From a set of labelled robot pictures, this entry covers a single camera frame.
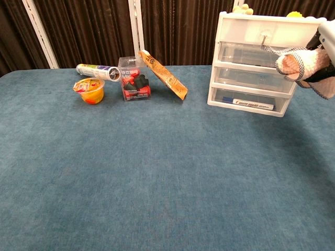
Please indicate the orange snack packet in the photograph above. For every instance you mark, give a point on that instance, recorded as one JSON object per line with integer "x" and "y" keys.
{"x": 165, "y": 74}

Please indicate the pale yellow toy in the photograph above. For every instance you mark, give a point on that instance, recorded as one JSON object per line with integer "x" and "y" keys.
{"x": 242, "y": 10}

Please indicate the clear box of red-black items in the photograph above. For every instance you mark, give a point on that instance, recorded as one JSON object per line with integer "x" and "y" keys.
{"x": 134, "y": 83}

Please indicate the white cylindrical tube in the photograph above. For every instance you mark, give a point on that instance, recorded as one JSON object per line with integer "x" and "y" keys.
{"x": 94, "y": 71}

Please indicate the white metal frame post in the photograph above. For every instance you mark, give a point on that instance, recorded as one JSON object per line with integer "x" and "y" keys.
{"x": 238, "y": 3}
{"x": 136, "y": 28}
{"x": 42, "y": 34}

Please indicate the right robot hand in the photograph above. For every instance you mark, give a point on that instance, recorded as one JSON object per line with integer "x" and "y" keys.
{"x": 329, "y": 36}

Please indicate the white plastic drawer unit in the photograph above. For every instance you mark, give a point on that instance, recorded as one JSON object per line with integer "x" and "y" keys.
{"x": 246, "y": 69}

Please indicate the whiteboard marker with blue cap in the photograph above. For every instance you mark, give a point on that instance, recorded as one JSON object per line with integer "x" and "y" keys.
{"x": 251, "y": 103}

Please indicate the dark brown curtain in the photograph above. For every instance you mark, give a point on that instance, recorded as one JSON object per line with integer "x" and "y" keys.
{"x": 183, "y": 31}

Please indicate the fruit jelly cup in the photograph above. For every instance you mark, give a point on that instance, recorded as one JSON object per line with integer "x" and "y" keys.
{"x": 91, "y": 92}

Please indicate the teal tablecloth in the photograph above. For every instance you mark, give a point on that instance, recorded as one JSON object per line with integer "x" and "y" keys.
{"x": 157, "y": 170}

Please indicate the white knitted pot holder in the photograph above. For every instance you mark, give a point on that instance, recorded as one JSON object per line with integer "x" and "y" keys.
{"x": 290, "y": 62}

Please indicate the bright yellow toy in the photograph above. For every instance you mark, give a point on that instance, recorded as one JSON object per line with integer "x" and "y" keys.
{"x": 294, "y": 15}

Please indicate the clear plastic drawer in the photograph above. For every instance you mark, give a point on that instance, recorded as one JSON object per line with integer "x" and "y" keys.
{"x": 278, "y": 104}
{"x": 251, "y": 78}
{"x": 243, "y": 56}

